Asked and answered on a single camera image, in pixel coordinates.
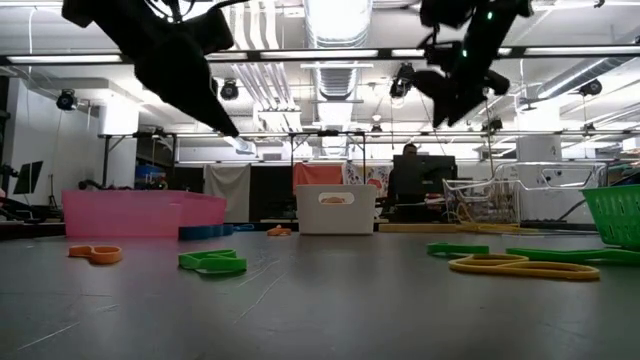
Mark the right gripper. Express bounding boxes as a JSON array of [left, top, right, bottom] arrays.
[[414, 42, 511, 129]]

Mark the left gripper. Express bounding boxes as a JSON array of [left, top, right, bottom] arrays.
[[134, 49, 257, 155]]

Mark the green rubber band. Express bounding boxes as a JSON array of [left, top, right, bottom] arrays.
[[177, 248, 249, 275], [426, 241, 491, 257], [504, 246, 640, 266]]

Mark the long blue rubber band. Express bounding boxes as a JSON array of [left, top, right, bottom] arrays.
[[178, 223, 236, 242]]

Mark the black ceiling spotlight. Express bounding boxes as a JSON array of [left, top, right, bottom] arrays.
[[55, 88, 79, 112], [389, 62, 416, 99], [578, 78, 604, 97], [219, 78, 241, 101]]

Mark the grey cloth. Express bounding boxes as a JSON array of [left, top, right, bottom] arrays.
[[203, 163, 251, 224]]

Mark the black computer monitor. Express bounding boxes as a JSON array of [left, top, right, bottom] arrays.
[[392, 154, 459, 204]]

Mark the blue bin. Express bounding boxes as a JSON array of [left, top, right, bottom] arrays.
[[134, 164, 166, 190]]

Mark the orange cloth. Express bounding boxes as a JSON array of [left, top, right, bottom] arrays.
[[292, 162, 345, 194]]

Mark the white cylindrical column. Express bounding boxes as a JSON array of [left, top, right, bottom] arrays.
[[514, 134, 564, 221]]

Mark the patterned cloth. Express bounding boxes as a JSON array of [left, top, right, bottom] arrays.
[[343, 162, 394, 199]]

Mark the black overhead crossbar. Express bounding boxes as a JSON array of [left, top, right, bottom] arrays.
[[0, 46, 640, 65]]

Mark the white plastic basket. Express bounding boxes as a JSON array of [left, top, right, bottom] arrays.
[[295, 183, 380, 236]]

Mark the pink plastic basket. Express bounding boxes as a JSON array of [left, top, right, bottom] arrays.
[[60, 188, 229, 240]]

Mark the green plastic basket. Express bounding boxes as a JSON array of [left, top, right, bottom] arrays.
[[579, 184, 640, 250]]

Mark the black tilted panel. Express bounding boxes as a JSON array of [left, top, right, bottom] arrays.
[[12, 159, 45, 196]]

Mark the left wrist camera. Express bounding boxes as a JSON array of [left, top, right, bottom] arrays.
[[192, 7, 235, 51]]

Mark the silver ceiling duct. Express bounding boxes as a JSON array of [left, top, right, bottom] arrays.
[[303, 0, 374, 101]]

